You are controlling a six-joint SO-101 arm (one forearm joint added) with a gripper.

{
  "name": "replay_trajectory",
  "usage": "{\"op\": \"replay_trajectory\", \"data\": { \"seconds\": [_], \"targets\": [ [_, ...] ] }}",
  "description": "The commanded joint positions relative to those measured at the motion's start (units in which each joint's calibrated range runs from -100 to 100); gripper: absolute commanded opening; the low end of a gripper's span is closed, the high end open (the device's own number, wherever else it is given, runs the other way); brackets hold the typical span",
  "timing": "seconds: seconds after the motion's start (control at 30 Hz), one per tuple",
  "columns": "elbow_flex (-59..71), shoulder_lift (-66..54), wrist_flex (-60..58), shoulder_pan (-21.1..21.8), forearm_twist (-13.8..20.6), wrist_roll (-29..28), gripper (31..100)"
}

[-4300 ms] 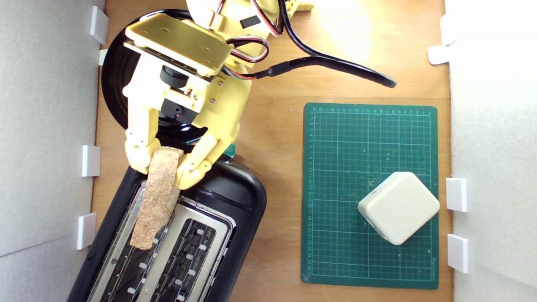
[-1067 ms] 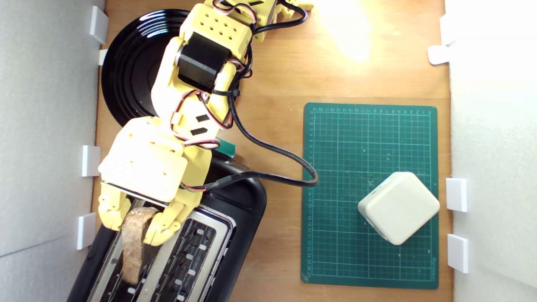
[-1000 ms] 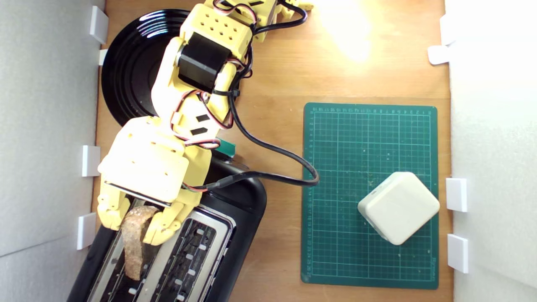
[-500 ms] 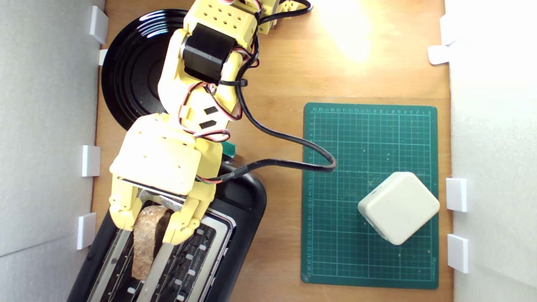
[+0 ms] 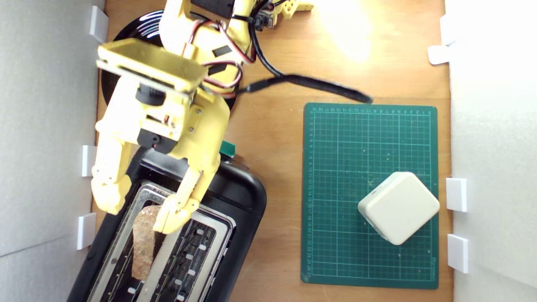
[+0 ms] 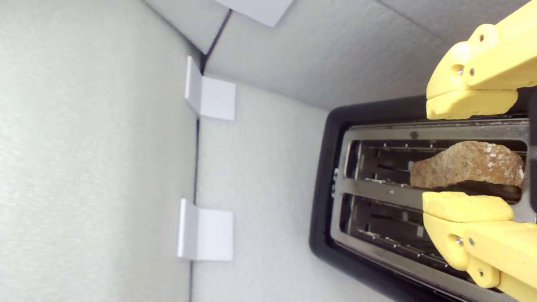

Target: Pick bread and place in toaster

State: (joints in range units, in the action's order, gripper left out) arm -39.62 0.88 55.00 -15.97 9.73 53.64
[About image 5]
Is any brown bread slice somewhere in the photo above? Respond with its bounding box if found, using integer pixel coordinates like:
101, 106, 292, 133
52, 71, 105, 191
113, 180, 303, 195
133, 205, 162, 281

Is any black two-slot toaster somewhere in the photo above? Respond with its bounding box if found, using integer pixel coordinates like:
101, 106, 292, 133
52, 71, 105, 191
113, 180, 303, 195
67, 141, 268, 302

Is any black round plate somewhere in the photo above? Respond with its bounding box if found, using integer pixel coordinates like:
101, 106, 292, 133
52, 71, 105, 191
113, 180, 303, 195
101, 9, 240, 110

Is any green cutting mat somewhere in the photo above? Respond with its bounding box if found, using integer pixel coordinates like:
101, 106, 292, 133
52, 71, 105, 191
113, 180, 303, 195
301, 102, 439, 290

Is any white square block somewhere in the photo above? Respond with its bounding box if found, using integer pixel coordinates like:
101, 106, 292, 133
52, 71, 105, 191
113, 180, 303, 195
357, 171, 441, 246

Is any white wall clip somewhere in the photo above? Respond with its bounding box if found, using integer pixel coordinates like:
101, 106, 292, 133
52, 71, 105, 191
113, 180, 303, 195
77, 213, 97, 250
81, 145, 96, 177
428, 45, 451, 65
89, 5, 109, 44
447, 234, 469, 274
446, 178, 469, 213
439, 14, 453, 45

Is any yellow wrist camera mount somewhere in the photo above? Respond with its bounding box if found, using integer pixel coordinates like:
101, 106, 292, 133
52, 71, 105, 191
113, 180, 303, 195
96, 38, 209, 107

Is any black cable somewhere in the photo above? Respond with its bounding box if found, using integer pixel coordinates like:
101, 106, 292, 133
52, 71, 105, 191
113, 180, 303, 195
248, 21, 373, 104

